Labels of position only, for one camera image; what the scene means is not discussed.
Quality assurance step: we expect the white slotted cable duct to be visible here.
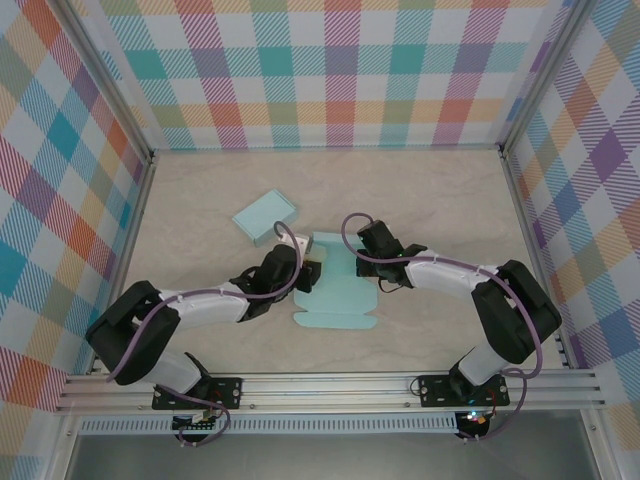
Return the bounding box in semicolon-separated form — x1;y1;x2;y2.
79;412;459;435

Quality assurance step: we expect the small black controller board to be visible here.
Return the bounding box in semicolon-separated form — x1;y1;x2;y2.
172;413;222;432

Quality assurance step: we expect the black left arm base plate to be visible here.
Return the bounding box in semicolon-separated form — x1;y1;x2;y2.
152;377;245;411

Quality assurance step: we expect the aluminium side floor rail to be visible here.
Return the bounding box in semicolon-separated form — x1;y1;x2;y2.
88;151;160;375

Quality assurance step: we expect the aluminium frame post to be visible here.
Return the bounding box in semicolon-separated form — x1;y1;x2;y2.
498;0;591;151
55;0;155;162

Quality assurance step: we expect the long aluminium base rail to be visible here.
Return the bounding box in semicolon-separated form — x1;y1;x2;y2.
54;369;606;414

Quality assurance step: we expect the light blue paper box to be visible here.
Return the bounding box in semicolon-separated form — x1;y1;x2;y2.
232;188;300;250
292;230;377;331

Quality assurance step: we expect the thin aluminium wall floor rail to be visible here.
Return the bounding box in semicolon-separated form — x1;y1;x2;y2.
151;143;504;153

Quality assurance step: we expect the grey metal panel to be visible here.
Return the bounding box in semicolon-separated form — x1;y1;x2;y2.
64;432;601;480

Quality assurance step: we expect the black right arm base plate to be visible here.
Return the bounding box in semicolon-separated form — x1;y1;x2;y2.
417;373;511;407

